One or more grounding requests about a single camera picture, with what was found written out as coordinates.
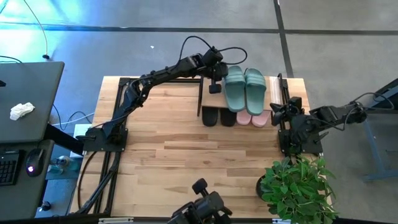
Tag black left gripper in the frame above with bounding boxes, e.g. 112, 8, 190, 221
201, 48, 229, 95

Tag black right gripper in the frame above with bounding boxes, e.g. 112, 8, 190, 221
269, 96, 307, 127

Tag pink rubber slide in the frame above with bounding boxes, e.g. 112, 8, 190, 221
251, 110, 272, 128
236, 109, 252, 126

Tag green rubber slide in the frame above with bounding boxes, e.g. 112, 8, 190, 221
244, 68, 267, 116
223, 65, 247, 113

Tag black rubber slide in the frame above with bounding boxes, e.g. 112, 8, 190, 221
220, 108, 237, 128
201, 106, 219, 128

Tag potted green plant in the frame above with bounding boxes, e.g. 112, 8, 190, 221
255, 155, 339, 224

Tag white power box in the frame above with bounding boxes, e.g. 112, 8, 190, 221
70, 124, 91, 159

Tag black desk support bar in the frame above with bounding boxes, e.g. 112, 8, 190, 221
45, 124, 85, 156

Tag teal water bottle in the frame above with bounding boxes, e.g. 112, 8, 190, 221
47, 154, 82, 175

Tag dark grey desk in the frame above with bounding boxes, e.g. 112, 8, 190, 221
0, 139, 55, 220
0, 61, 65, 144

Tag crumpled white tissue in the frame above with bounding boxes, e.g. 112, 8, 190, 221
9, 101, 35, 121

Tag black computer mouse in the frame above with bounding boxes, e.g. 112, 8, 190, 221
25, 148, 45, 178

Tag black round knob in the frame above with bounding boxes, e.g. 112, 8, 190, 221
38, 200, 52, 213

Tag black keyboard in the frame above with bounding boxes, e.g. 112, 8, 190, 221
0, 149, 21, 187

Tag wooden shelf with black frame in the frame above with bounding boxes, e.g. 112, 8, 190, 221
197, 73, 293, 124

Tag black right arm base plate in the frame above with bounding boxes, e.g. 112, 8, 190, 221
277, 129, 324, 156

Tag grey metal table frame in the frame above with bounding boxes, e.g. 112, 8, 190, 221
362, 77, 398, 183

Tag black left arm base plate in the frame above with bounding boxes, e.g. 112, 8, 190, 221
76, 127, 128, 152

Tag thin white cable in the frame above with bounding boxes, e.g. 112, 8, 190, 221
51, 104, 95, 128

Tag black aluminium mounting frame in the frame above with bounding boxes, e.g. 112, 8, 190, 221
74, 76, 201, 216

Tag thick black curved cable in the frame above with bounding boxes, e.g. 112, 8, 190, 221
76, 151, 98, 210

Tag thin black cable with plug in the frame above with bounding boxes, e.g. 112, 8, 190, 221
23, 0, 51, 61

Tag thin black desk cable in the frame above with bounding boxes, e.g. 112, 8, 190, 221
0, 55, 23, 64

